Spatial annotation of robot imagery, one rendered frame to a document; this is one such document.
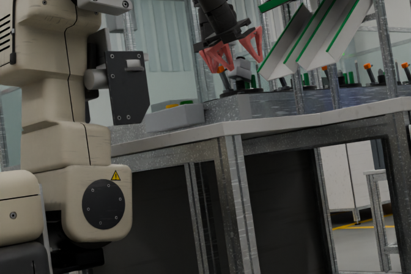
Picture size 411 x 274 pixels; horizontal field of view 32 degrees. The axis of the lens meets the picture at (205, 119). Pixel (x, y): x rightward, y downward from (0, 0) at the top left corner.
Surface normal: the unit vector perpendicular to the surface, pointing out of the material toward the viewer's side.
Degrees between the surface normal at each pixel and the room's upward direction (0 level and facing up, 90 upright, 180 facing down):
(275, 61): 90
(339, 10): 90
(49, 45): 90
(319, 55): 45
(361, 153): 90
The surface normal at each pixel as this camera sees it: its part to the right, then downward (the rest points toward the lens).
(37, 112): -0.77, -0.07
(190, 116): 0.64, -0.14
